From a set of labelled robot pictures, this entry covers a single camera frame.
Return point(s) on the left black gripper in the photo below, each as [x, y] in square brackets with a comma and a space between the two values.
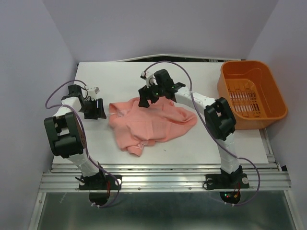
[99, 112]

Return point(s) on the aluminium rail frame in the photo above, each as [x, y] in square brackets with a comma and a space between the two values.
[168, 197]

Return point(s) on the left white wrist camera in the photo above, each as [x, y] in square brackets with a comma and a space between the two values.
[92, 94]

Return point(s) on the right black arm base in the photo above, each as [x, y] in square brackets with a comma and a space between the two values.
[230, 188]

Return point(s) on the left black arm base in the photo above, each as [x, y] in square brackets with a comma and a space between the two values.
[103, 190]

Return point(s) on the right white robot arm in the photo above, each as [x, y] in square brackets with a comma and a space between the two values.
[217, 114]

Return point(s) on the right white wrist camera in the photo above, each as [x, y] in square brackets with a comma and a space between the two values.
[149, 77]

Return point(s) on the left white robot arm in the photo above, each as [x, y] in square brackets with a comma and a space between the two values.
[66, 136]

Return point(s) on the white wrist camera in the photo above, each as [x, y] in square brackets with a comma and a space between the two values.
[149, 77]
[92, 94]

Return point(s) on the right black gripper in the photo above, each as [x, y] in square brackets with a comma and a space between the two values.
[145, 94]

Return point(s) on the orange plastic basket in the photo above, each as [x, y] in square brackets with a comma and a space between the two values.
[252, 93]

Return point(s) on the pink pleated skirt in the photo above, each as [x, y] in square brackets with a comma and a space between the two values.
[135, 127]

